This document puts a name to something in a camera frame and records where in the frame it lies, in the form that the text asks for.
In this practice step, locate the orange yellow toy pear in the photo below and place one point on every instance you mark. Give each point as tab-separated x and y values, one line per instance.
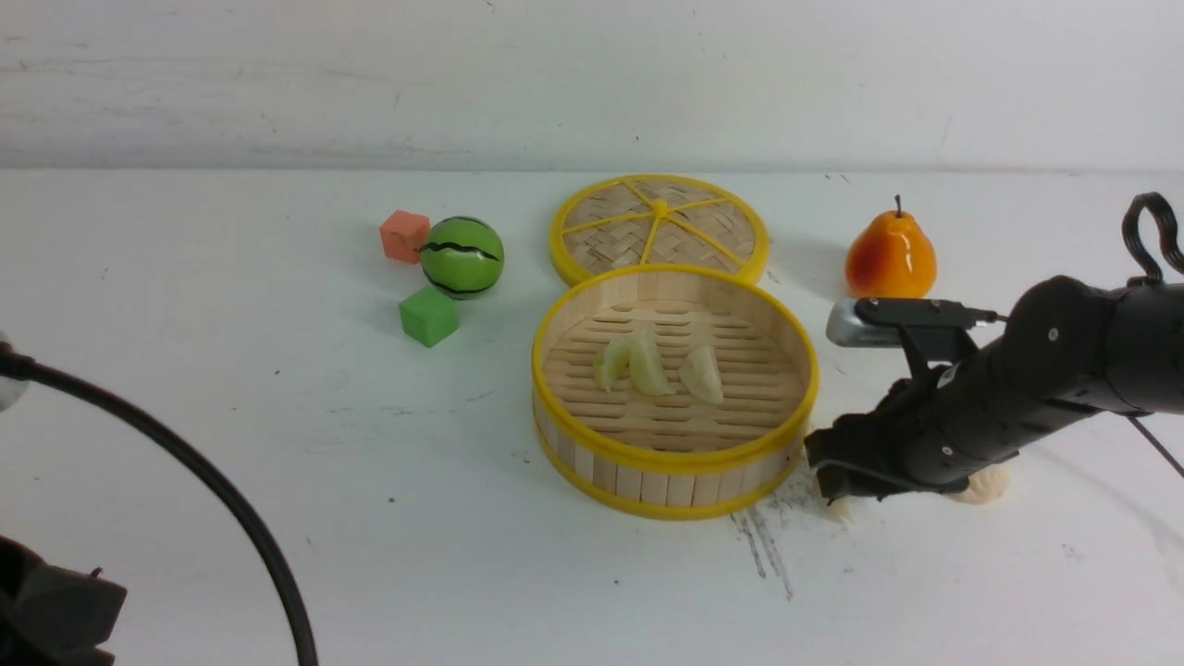
891	258

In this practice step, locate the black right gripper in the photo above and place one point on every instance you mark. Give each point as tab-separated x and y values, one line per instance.
932	432

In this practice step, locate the woven bamboo steamer lid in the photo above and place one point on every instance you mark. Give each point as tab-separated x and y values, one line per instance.
656	219

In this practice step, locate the green foam cube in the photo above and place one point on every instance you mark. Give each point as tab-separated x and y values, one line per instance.
428	316

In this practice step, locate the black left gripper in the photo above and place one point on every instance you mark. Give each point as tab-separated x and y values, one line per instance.
51	615

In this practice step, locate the orange foam cube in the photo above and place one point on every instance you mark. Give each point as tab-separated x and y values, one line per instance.
403	234

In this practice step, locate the pale green dumpling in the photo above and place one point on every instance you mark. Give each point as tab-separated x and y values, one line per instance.
646	367
611	361

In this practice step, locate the cream dumpling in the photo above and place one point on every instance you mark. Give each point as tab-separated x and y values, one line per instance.
701	376
985	486
839	510

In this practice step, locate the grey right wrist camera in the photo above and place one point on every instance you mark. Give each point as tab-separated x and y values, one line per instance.
880	322

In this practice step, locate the bamboo steamer tray yellow rim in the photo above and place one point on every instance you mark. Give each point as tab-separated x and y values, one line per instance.
674	457

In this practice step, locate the green striped watermelon ball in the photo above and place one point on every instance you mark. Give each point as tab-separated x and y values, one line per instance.
463	257

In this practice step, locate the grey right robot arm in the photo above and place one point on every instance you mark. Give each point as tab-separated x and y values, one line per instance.
1067	352

